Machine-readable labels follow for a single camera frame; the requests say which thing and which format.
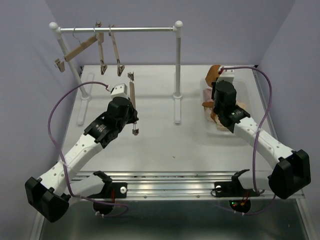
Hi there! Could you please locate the beige hanger with brown underwear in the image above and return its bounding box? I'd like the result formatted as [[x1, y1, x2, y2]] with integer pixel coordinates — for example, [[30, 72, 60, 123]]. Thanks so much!
[[127, 72, 139, 136]]

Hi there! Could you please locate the white clothes rack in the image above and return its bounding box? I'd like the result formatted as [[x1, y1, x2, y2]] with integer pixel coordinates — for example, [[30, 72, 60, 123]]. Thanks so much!
[[49, 20, 183, 125]]

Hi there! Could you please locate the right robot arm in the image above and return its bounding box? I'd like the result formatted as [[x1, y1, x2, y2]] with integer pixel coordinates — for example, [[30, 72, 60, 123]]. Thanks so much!
[[212, 80, 311, 199]]

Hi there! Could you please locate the brown underwear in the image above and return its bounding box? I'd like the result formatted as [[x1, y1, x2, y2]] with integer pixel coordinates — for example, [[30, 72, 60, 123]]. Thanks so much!
[[201, 64, 223, 125]]

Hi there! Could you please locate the beige hanger with pink underwear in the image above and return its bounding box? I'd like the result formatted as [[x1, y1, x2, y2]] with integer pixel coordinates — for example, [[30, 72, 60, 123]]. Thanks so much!
[[108, 31, 125, 77]]

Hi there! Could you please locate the beige clip hanger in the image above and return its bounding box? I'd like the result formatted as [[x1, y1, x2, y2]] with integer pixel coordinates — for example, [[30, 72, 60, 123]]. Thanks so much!
[[54, 32, 98, 73], [94, 30, 108, 75]]

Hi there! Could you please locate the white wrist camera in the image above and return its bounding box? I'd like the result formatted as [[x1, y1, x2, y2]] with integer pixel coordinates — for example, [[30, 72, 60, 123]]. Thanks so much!
[[110, 83, 128, 99], [216, 65, 235, 84]]

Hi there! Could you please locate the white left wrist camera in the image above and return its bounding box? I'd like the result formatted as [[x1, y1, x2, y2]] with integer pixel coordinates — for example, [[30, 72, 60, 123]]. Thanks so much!
[[110, 83, 128, 99]]

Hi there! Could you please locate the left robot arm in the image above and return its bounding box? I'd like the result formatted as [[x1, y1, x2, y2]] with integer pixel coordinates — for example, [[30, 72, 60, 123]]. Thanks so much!
[[24, 96, 138, 223]]

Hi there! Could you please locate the empty beige clip hanger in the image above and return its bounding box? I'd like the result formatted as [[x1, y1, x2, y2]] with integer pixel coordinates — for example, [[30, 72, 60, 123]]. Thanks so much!
[[54, 32, 98, 73]]

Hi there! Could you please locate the cream beige underwear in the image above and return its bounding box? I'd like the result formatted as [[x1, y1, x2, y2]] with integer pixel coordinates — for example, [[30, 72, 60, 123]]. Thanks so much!
[[201, 101, 247, 131]]

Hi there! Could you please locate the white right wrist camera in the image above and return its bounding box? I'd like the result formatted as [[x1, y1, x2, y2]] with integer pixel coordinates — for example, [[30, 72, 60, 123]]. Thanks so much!
[[216, 65, 235, 84]]

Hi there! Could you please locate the aluminium mounting rail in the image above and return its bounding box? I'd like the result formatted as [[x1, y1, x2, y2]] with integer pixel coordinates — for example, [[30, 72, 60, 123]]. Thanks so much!
[[72, 171, 306, 201]]

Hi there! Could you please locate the clear plastic basket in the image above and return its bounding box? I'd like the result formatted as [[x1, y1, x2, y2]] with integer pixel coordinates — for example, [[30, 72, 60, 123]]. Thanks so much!
[[201, 79, 251, 134]]

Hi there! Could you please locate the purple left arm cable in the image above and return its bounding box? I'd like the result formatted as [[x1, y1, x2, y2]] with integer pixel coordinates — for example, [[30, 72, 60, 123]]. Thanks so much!
[[47, 81, 130, 218]]

